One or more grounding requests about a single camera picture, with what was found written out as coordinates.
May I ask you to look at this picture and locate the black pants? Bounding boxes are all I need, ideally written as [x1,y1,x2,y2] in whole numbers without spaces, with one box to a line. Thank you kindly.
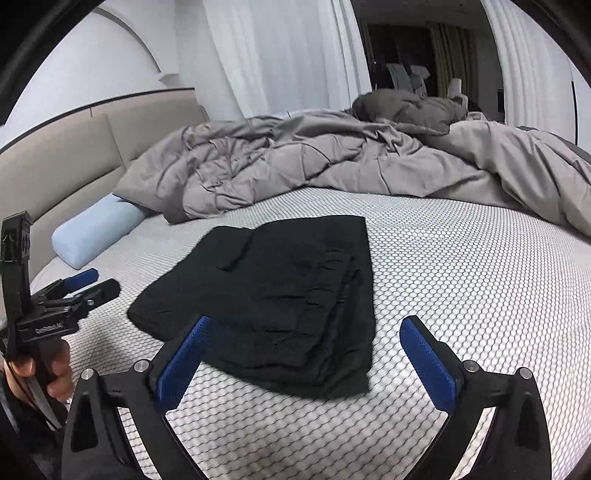
[127,216,376,400]

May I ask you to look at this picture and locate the white curtain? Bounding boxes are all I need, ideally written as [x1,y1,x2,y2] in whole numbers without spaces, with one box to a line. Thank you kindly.
[204,1,370,118]

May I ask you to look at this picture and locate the person's left hand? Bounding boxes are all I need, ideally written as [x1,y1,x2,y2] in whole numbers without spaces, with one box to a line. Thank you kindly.
[3,343,75,403]

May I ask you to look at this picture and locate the white honeycomb mattress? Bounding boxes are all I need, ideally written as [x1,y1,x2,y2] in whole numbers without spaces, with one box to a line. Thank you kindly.
[29,186,591,480]

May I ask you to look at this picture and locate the light blue pillow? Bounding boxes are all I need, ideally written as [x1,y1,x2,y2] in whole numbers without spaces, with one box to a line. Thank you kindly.
[51,194,154,270]

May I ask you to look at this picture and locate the beige upholstered headboard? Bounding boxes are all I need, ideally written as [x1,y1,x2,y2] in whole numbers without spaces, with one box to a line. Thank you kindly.
[0,88,209,276]

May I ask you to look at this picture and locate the grey quilted duvet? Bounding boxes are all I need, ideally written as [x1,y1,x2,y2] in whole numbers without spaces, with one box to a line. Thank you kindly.
[114,95,590,234]

